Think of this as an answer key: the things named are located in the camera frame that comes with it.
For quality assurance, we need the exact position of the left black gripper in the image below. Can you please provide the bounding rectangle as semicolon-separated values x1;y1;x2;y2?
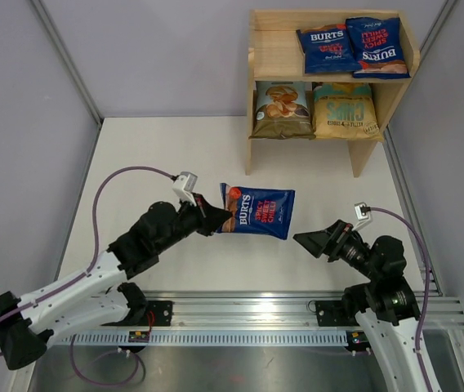
155;193;232;253

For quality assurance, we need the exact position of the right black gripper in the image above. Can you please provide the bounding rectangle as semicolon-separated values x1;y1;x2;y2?
294;218;381;281

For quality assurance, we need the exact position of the blue Burts bag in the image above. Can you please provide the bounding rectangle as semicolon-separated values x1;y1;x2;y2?
346;17;410;80
217;183;296;240
296;24;362;74

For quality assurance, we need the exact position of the light blue cassava chips bag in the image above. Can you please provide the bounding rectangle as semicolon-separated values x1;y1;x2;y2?
250;81;315;140

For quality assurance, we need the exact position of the yellow kettle chips bag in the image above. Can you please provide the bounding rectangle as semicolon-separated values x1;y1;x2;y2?
312;82;384;141

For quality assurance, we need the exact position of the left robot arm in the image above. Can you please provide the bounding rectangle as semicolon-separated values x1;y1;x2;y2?
0;194;232;370

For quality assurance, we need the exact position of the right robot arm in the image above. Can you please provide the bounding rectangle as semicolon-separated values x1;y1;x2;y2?
293;220;441;391

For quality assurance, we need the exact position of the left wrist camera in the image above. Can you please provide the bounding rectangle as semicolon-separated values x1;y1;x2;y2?
172;171;198;206

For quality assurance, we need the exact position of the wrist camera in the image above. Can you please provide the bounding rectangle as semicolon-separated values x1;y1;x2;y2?
172;171;198;206
354;202;373;231

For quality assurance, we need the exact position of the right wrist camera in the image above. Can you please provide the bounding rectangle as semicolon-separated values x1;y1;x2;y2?
354;202;373;231

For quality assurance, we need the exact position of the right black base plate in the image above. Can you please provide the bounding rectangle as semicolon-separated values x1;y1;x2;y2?
306;300;358;327

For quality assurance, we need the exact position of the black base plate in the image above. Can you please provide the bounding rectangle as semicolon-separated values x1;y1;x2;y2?
105;301;174;327
306;300;358;327

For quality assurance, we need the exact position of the aluminium mounting rail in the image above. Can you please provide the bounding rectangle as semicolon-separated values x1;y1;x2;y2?
72;289;464;332

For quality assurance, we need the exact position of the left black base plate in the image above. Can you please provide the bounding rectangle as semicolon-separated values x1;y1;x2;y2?
105;301;174;327

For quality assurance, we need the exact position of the white slotted cable duct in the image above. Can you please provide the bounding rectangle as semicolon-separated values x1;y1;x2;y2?
74;329;348;347

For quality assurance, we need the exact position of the right aluminium frame post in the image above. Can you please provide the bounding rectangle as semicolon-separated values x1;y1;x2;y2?
420;0;460;56

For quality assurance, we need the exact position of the aluminium frame post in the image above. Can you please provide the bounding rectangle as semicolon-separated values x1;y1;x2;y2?
420;0;460;56
27;0;104;129

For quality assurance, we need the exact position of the left aluminium frame post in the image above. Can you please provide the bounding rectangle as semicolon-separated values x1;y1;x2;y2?
27;0;104;129

